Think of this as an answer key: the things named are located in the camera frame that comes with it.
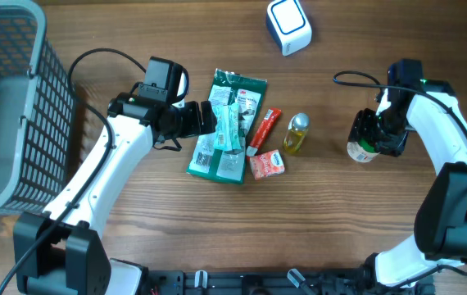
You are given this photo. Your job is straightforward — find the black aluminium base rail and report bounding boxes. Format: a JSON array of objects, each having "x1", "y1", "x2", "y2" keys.
[{"x1": 138, "y1": 267, "x2": 436, "y2": 295}]

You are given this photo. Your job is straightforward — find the yellow Vim liquid bottle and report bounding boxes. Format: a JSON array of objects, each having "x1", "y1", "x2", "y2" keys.
[{"x1": 283, "y1": 113, "x2": 311, "y2": 153}]

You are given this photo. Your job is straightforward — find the green 3M gloves packet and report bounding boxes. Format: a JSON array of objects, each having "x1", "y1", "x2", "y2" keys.
[{"x1": 187, "y1": 69, "x2": 267, "y2": 184}]

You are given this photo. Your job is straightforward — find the black right camera cable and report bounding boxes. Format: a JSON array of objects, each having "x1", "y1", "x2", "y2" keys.
[{"x1": 332, "y1": 70, "x2": 467, "y2": 288}]

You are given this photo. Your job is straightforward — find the light green wipes pack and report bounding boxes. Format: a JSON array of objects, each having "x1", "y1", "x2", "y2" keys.
[{"x1": 212, "y1": 102, "x2": 241, "y2": 152}]

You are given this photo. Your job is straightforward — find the grey plastic shopping basket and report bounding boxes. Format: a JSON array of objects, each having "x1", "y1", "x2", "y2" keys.
[{"x1": 0, "y1": 1, "x2": 76, "y2": 215}]

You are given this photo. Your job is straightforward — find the green lid jar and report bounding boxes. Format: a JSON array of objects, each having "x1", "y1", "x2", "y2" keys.
[{"x1": 347, "y1": 139, "x2": 379, "y2": 163}]

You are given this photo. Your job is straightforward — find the red toothpaste tube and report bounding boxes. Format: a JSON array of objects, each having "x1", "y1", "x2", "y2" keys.
[{"x1": 246, "y1": 108, "x2": 282, "y2": 157}]

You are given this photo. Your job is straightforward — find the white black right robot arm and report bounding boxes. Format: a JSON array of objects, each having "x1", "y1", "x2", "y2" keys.
[{"x1": 347, "y1": 79, "x2": 467, "y2": 293}]

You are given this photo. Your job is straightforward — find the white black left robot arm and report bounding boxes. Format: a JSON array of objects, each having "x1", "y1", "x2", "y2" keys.
[{"x1": 13, "y1": 93, "x2": 216, "y2": 294}]

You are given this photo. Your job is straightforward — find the red tissue pack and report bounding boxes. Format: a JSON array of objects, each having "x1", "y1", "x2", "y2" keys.
[{"x1": 249, "y1": 150, "x2": 285, "y2": 180}]

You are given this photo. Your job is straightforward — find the white barcode scanner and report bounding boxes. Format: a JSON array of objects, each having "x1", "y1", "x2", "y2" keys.
[{"x1": 265, "y1": 0, "x2": 312, "y2": 57}]

